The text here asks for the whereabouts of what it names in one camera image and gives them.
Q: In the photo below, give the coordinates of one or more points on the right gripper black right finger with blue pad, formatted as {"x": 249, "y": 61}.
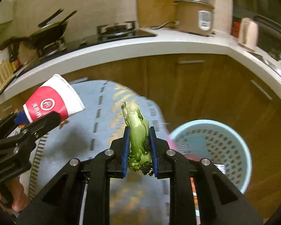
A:
{"x": 219, "y": 200}

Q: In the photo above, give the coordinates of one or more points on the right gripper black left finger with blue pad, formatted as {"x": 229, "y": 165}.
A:
{"x": 80, "y": 192}

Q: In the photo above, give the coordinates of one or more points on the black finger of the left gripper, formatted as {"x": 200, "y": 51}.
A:
{"x": 39, "y": 128}

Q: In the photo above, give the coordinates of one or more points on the red white paper cup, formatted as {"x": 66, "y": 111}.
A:
{"x": 55, "y": 95}

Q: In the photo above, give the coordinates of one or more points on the green leafy vegetable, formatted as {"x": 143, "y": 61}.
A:
{"x": 139, "y": 156}

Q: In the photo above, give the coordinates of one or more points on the light blue perforated trash basket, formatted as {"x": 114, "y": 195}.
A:
{"x": 219, "y": 143}

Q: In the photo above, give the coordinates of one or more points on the woven beige basket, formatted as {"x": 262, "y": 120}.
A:
{"x": 6, "y": 72}

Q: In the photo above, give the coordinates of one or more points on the black wok pan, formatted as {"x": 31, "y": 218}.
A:
{"x": 48, "y": 33}

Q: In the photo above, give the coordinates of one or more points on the black gas stove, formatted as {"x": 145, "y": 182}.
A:
{"x": 104, "y": 34}

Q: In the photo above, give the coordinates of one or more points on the wooden cutting board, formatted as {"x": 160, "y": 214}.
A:
{"x": 155, "y": 12}

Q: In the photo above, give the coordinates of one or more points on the white electric kettle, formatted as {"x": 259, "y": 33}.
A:
{"x": 248, "y": 34}

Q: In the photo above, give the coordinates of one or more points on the beige rice cooker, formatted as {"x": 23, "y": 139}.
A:
{"x": 194, "y": 16}

